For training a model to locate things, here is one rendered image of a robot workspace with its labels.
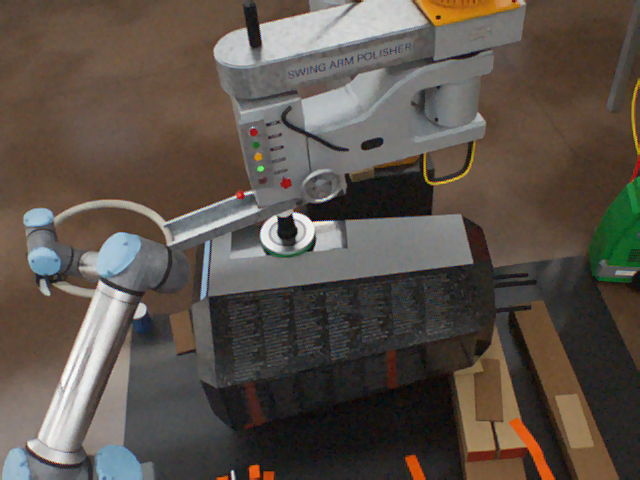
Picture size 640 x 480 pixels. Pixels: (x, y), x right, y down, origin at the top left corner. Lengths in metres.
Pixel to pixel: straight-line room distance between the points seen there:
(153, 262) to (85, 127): 3.43
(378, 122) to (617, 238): 1.63
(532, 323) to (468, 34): 1.64
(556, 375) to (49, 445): 2.24
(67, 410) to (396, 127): 1.37
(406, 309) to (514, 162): 1.96
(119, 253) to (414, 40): 1.11
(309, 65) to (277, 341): 1.04
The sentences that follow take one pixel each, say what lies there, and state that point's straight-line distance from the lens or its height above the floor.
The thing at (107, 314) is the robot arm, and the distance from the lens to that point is 1.72.
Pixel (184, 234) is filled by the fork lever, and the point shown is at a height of 1.02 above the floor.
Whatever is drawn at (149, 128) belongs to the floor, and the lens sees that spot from 4.89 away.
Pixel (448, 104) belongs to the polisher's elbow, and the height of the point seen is 1.39.
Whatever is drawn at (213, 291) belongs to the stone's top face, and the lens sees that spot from 2.61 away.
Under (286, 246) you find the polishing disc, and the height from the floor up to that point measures 0.90.
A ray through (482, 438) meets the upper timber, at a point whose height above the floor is 0.22.
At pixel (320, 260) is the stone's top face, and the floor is 0.87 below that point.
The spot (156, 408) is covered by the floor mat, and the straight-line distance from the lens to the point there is 3.41.
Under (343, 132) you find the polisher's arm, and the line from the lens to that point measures 2.33.
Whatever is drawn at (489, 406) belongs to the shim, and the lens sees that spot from 3.03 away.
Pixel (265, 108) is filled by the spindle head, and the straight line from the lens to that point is 2.17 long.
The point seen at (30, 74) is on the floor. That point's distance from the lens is 5.87.
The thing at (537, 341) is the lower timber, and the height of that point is 0.10.
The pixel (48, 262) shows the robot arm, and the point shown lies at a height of 1.36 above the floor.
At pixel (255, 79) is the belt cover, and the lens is 2.11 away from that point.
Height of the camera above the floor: 2.87
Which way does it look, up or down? 49 degrees down
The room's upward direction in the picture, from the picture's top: 8 degrees counter-clockwise
